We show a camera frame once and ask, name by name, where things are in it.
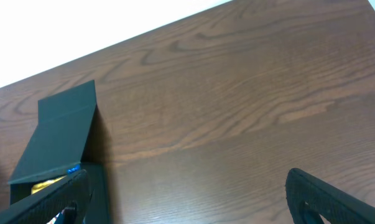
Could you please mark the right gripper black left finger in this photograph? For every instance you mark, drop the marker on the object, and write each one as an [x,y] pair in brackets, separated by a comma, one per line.
[71,194]

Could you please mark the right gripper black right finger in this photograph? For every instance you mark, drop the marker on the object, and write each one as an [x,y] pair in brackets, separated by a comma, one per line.
[311,200]

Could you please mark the blue Oreo cookie pack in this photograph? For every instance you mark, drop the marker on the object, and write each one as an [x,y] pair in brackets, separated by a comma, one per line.
[74,169]

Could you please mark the yellow Hacks candy bag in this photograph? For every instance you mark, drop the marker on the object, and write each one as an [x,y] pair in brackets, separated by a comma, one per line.
[38,187]

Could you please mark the black gift box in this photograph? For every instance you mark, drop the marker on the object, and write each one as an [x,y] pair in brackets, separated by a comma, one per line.
[69,132]

